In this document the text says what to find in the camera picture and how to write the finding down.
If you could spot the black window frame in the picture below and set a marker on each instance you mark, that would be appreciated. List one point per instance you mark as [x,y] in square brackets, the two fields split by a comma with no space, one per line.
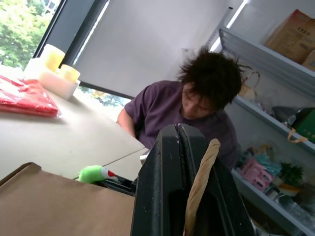
[64,22]

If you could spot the tall pale yellow cup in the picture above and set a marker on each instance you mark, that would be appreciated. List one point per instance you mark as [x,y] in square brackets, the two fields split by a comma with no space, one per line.
[53,56]

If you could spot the pink plastic basket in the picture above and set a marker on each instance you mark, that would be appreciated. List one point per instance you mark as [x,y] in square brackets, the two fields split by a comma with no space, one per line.
[257,174]

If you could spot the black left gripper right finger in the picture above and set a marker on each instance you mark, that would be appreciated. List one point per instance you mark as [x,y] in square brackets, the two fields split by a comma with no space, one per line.
[221,196]

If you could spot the white roller blind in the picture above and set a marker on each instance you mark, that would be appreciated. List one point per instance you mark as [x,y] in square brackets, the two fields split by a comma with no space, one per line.
[142,41]

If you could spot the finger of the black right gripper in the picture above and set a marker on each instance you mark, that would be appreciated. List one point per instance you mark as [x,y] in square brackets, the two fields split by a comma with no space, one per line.
[118,186]

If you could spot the dark green box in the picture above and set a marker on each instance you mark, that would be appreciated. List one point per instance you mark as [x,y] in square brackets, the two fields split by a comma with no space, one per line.
[306,123]

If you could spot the white plastic tray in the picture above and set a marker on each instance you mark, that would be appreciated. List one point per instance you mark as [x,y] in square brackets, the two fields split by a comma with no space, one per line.
[57,83]

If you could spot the red folded cloth in plastic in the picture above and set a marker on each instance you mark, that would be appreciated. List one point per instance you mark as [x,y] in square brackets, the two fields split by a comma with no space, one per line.
[27,98]

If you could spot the small green potted plant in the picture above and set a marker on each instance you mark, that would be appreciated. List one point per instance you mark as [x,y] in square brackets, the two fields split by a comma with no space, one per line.
[291,174]

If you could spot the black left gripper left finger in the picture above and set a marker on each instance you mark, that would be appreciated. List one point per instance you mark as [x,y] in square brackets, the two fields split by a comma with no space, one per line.
[157,186]

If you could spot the person in purple shirt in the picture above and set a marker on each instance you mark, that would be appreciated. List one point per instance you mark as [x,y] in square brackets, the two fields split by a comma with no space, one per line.
[160,105]

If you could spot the green plush toy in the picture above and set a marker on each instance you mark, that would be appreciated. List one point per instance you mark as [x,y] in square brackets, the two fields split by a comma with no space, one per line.
[92,173]

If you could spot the short pale yellow cup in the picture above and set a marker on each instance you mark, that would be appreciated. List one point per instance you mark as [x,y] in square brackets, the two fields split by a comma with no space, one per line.
[70,73]

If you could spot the teal plastic item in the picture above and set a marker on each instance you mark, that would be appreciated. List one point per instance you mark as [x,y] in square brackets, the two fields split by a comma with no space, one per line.
[269,163]

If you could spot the grey metal shelf rack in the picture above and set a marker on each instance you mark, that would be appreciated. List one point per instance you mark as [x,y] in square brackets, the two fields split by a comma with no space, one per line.
[261,56]

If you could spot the yellow ribbon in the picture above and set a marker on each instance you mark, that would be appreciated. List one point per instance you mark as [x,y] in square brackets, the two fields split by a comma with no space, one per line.
[296,138]

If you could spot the small metal cup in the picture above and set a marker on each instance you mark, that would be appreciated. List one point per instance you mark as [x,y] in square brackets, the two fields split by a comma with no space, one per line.
[272,193]

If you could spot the large brown cardboard box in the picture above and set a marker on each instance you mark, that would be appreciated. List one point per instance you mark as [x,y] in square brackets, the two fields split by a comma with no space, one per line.
[292,37]

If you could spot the brown paper bag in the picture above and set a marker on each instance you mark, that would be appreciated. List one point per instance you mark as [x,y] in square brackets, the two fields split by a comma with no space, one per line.
[49,209]

